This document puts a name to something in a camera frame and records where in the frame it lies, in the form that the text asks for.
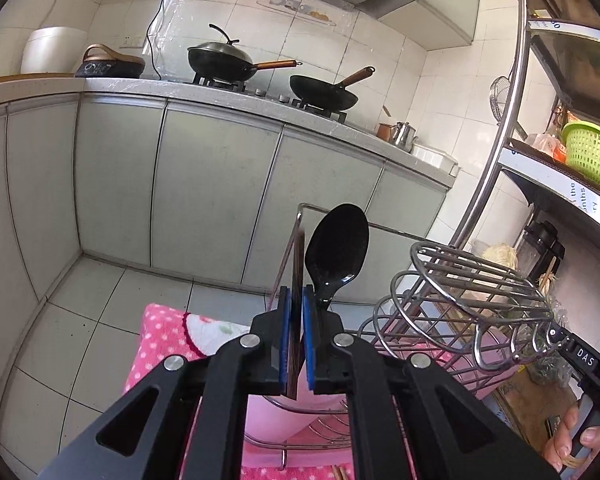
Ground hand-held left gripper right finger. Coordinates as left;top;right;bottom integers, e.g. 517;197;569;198
302;284;563;480

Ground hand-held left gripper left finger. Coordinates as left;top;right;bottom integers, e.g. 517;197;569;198
37;286;293;480

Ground pink plastic utensil cup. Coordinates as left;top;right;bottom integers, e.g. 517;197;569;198
245;394;352;447

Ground black plastic spoon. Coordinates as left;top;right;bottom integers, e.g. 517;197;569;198
304;203;371;313

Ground metal wire dish rack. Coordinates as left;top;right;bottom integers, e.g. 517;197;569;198
245;202;557;467

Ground person's right hand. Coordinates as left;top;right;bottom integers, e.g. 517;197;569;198
542;402;600;473

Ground cardboard box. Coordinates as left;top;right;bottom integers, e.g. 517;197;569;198
490;362;581;443

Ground pink polka dot towel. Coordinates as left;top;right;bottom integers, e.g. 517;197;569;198
122;302;526;480

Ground black blender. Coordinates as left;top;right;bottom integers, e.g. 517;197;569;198
517;220;566;282

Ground napa cabbage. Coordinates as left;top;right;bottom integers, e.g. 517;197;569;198
472;242;520;270

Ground grey base cabinets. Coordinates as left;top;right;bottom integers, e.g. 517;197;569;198
0;92;452;361

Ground green plastic basket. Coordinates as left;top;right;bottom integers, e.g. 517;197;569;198
561;121;600;187

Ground white rectangular container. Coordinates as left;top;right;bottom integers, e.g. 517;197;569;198
411;142;459;172

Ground brown clay pot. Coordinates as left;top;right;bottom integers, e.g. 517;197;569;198
377;106;396;141

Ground steel kettle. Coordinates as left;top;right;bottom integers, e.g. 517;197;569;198
390;121;420;152

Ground plastic bag orange contents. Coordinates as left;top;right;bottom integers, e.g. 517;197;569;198
525;132;566;163

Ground black frying pan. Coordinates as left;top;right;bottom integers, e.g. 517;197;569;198
289;66;376;113

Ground gas stove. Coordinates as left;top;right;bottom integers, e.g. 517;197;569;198
145;72;352;123

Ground steel mesh strainer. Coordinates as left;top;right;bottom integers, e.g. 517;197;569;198
489;76;529;141

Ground steel wok lid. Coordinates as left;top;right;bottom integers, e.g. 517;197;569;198
188;23;254;63

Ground metal shelf rack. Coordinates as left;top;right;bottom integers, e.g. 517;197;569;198
450;0;600;273

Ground white rice cooker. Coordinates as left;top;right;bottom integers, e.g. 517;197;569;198
20;26;88;76

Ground wooden cutting board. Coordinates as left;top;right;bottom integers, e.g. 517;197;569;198
0;73;76;87

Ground black wok wooden handle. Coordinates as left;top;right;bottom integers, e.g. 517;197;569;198
187;47;303;84

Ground glass wall shelf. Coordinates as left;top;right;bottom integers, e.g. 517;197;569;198
256;0;339;28

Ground black power cable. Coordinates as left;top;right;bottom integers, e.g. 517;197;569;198
143;0;174;81

